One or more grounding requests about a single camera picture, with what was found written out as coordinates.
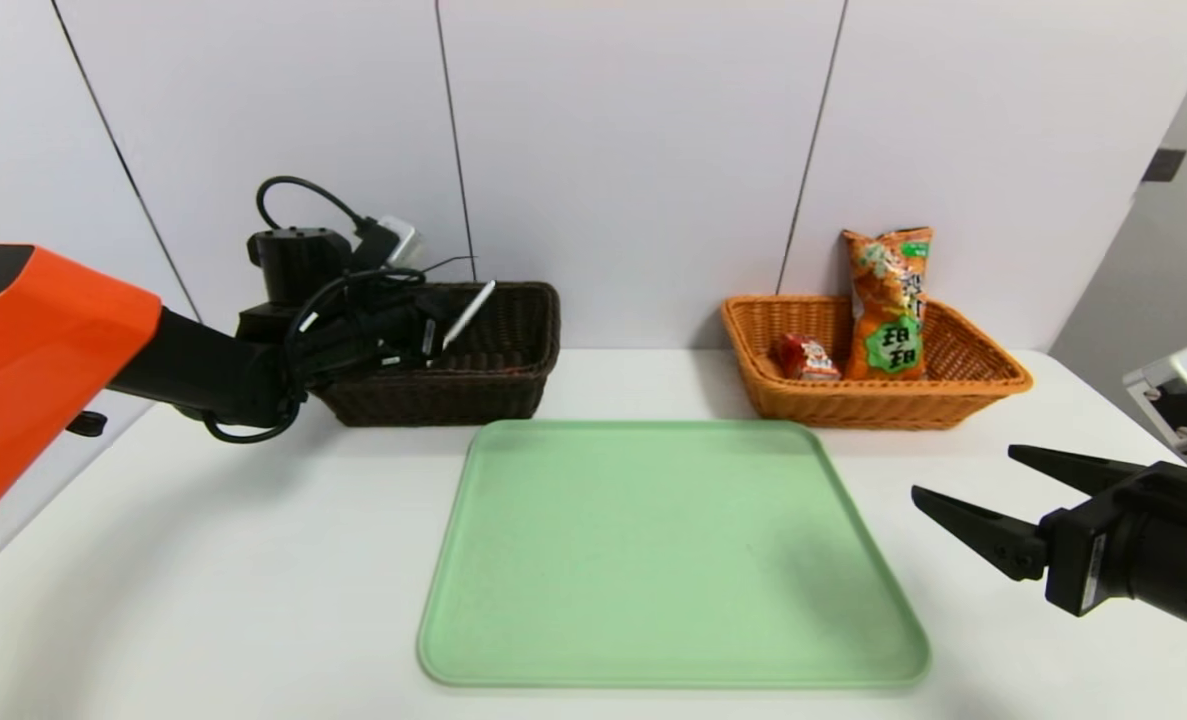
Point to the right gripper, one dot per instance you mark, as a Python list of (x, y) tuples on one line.
[(1081, 560)]

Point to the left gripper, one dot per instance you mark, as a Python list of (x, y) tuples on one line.
[(418, 325)]

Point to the white pen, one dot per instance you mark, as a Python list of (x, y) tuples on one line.
[(471, 312)]

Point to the orange snack bag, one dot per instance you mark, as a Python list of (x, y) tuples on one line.
[(888, 300)]

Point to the red milk carton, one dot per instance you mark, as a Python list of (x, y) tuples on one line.
[(805, 360)]

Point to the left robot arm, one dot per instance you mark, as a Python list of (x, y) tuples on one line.
[(43, 360)]

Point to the dark brown wicker basket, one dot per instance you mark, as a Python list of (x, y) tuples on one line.
[(493, 390)]

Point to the orange wicker basket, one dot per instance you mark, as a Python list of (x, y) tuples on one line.
[(853, 407)]

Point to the green plastic tray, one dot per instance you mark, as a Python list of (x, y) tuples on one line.
[(673, 600)]

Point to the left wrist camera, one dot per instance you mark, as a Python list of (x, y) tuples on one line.
[(398, 240)]

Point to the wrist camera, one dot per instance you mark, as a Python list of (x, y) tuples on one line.
[(398, 240), (1183, 395)]

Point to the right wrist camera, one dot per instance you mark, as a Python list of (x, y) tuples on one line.
[(1183, 395)]

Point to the dark wall fixture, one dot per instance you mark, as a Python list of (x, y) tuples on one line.
[(1162, 166)]

